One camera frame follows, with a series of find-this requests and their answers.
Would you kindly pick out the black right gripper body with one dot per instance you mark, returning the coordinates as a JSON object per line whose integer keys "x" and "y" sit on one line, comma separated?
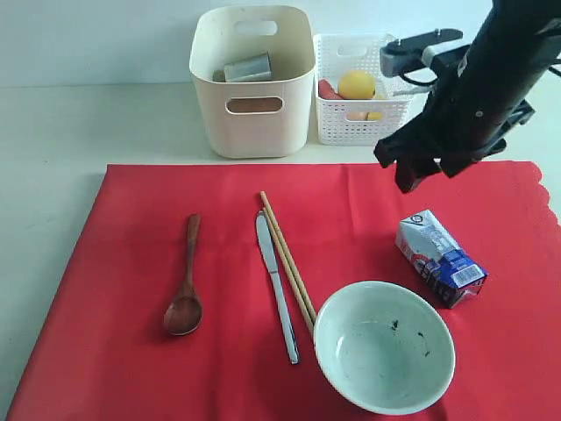
{"x": 468, "y": 111}

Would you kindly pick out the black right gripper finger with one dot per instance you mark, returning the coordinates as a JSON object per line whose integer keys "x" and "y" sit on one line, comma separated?
{"x": 452, "y": 164}
{"x": 411, "y": 171}

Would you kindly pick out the orange cheese wedge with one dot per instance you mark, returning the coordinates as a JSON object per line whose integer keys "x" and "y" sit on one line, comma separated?
{"x": 376, "y": 115}

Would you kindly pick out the yellow lemon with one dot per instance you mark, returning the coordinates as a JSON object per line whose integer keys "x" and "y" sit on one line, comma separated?
{"x": 356, "y": 85}

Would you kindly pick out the blue white milk carton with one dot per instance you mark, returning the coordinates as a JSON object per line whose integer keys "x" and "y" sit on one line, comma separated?
{"x": 439, "y": 259}

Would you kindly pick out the red salmon sushi piece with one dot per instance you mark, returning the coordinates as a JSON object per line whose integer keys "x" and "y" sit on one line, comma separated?
{"x": 326, "y": 91}

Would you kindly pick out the wooden chopstick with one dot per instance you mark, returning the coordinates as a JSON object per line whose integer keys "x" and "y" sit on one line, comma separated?
{"x": 290, "y": 276}
{"x": 295, "y": 270}

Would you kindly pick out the stainless steel table knife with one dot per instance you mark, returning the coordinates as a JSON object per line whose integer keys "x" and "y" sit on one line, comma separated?
{"x": 268, "y": 255}

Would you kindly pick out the brown wooden plate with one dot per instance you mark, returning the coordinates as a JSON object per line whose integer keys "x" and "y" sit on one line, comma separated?
{"x": 250, "y": 105}

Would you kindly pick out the pale green ceramic bowl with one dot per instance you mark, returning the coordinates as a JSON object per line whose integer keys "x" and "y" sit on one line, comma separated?
{"x": 384, "y": 348}

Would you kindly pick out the stainless steel cup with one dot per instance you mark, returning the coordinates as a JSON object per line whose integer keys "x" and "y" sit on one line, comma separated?
{"x": 253, "y": 69}

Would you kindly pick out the brown wooden spoon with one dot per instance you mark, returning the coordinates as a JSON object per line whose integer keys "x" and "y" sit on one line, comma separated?
{"x": 184, "y": 314}

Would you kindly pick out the red tablecloth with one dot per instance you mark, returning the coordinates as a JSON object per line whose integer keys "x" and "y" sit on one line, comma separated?
{"x": 104, "y": 353}

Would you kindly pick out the orange fried food piece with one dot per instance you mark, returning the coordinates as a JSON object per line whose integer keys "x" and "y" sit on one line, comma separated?
{"x": 357, "y": 116}

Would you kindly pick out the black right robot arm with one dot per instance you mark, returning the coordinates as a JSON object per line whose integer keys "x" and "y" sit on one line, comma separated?
{"x": 514, "y": 33}

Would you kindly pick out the white lattice plastic basket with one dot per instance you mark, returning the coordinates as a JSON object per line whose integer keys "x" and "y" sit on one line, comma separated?
{"x": 337, "y": 54}

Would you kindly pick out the cream plastic bin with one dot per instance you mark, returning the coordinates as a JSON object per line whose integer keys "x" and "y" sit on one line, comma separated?
{"x": 235, "y": 33}

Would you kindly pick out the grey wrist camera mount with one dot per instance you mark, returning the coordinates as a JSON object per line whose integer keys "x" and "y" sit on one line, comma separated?
{"x": 402, "y": 56}

